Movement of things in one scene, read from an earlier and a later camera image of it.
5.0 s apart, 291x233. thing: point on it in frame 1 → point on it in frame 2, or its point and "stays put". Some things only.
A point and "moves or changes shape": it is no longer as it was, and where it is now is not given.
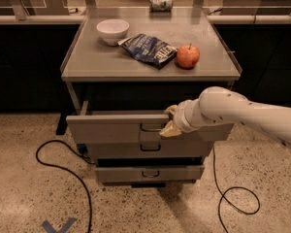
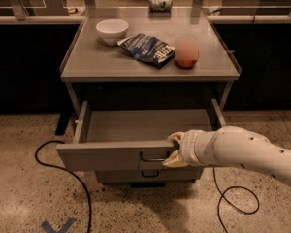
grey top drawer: (97, 127) moves or changes shape
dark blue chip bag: (149, 49) stays put
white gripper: (181, 118) → (188, 149)
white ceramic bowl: (111, 31) stays put
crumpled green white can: (161, 3) stays put
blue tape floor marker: (48, 228) stays put
